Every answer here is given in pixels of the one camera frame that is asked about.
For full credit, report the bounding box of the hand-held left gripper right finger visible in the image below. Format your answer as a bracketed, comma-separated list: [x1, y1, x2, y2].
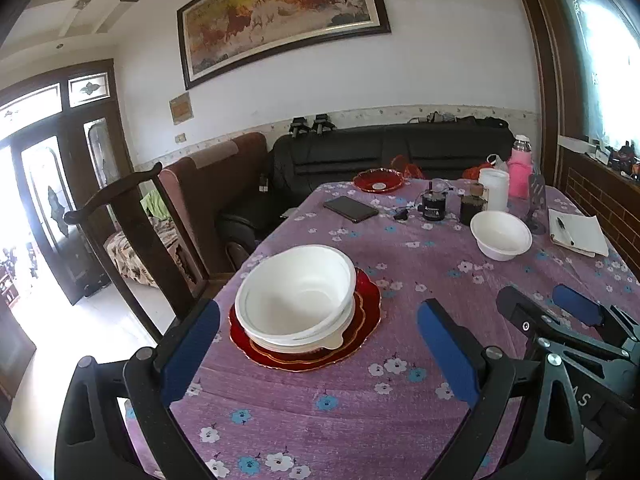
[417, 299, 586, 480]

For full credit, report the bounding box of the red plastic bag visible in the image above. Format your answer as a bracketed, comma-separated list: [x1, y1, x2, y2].
[391, 155, 426, 180]

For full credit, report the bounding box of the open paper notebook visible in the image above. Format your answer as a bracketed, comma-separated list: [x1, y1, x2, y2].
[547, 208, 611, 258]

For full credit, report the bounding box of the black leather sofa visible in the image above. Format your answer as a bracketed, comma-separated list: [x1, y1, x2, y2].
[215, 119, 516, 256]

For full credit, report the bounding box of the medium white bowl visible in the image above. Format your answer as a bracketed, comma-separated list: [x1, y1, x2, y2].
[234, 244, 357, 343]

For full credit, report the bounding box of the pink thermos bottle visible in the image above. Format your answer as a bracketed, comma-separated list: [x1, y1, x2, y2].
[507, 135, 533, 200]

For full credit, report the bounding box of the wooden glass door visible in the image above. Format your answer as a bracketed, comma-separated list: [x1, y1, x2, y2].
[0, 59, 136, 306]

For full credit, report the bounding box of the pile of assorted small items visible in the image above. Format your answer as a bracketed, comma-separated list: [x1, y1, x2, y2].
[587, 142, 640, 178]

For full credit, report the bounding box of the small white bowl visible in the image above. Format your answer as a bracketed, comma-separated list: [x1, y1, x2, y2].
[470, 210, 533, 262]

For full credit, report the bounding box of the wooden window frame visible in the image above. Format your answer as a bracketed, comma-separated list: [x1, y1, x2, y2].
[505, 0, 566, 186]

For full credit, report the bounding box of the green cloth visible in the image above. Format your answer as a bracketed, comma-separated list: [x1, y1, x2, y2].
[140, 192, 173, 221]

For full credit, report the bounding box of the large white bowl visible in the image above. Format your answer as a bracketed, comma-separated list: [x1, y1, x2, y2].
[239, 285, 359, 348]

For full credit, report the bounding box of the dark wooden chair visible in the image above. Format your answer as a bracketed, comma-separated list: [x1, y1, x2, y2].
[64, 162, 211, 336]

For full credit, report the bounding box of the printed blanket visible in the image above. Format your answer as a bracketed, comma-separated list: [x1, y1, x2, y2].
[104, 230, 183, 288]

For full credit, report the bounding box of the white plastic jar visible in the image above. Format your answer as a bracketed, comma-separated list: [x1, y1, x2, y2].
[478, 168, 511, 213]

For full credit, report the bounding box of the red plate with gold rim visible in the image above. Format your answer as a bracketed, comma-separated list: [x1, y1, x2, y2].
[229, 266, 382, 373]

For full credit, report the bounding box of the framed horse painting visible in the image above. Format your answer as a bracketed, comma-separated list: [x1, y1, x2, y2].
[176, 0, 392, 92]

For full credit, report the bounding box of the purple floral tablecloth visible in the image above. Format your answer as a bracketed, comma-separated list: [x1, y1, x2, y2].
[125, 178, 640, 480]

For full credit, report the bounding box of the black smartphone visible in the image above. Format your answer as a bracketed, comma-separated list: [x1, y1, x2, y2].
[323, 196, 380, 224]

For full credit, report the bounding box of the red plate with white label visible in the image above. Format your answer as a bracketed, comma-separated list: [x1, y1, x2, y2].
[353, 167, 405, 194]

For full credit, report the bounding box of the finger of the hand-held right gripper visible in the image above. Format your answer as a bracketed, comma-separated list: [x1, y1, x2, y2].
[552, 283, 640, 357]
[496, 285, 632, 362]

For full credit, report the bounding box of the dark jar with wooden lid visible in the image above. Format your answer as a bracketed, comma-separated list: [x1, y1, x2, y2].
[459, 182, 488, 227]

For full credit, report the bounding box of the pink patterned phone stand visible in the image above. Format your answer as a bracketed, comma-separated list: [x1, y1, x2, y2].
[525, 172, 548, 236]

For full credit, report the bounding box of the brown brick-pattern cabinet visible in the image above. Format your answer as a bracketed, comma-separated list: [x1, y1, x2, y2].
[555, 135, 640, 281]

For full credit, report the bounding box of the small wall plaque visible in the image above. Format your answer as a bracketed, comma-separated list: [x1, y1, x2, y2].
[169, 94, 194, 123]

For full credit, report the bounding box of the black pen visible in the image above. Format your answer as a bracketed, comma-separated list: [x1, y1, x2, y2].
[556, 216, 576, 247]

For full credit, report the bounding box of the brown armchair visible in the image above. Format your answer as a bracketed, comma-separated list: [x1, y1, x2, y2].
[160, 131, 268, 281]

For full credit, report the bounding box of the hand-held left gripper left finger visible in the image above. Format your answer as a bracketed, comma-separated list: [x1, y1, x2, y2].
[54, 299, 222, 480]

